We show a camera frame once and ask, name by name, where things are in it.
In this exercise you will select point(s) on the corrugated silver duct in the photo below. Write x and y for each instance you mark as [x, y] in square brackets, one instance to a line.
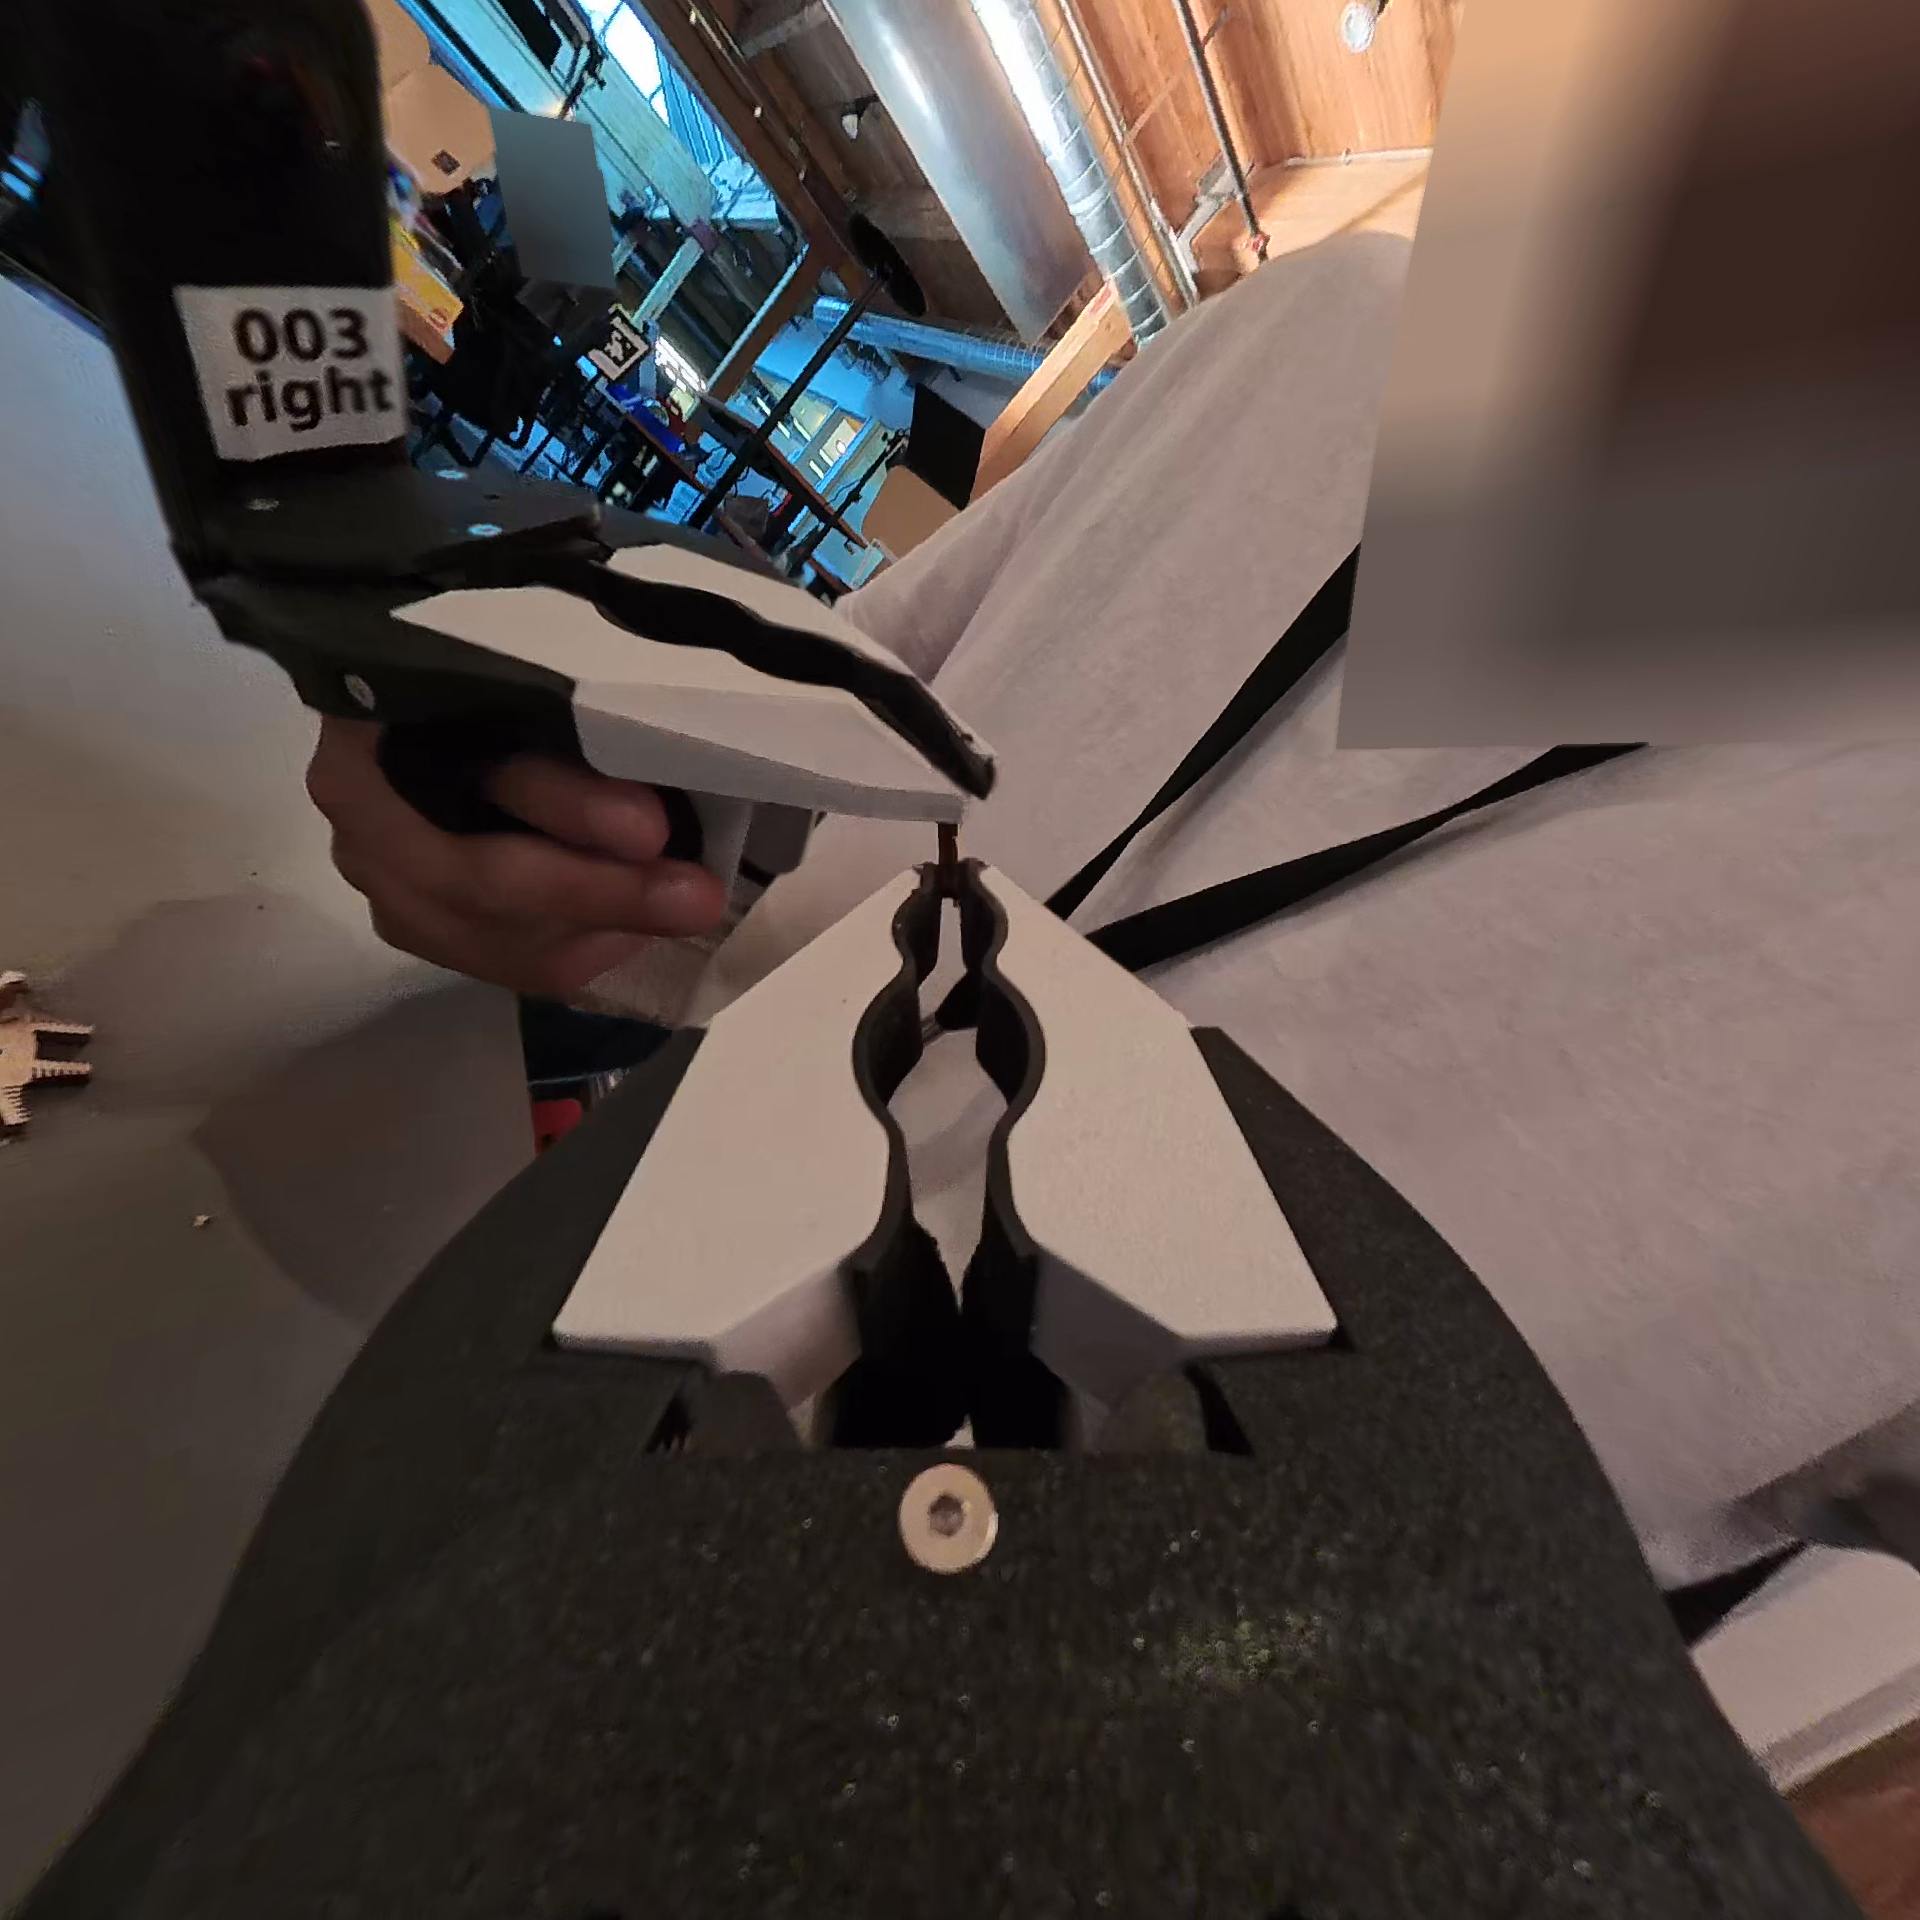
[1095, 182]

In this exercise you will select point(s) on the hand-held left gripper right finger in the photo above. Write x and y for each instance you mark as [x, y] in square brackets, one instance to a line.
[1161, 1185]

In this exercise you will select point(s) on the person's right hand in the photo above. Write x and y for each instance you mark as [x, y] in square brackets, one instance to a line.
[495, 902]

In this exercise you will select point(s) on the smooth metal duct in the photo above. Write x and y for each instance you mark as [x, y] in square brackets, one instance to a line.
[931, 119]

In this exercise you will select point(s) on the wooden spiked gear wheel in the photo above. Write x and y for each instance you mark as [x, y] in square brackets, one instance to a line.
[30, 1049]

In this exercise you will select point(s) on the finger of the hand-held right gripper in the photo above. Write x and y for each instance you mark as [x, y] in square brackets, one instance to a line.
[721, 720]
[780, 615]

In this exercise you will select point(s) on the small notched wooden stick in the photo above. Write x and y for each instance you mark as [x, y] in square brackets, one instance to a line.
[951, 856]

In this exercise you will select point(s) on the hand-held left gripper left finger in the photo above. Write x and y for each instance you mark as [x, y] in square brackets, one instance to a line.
[721, 1185]

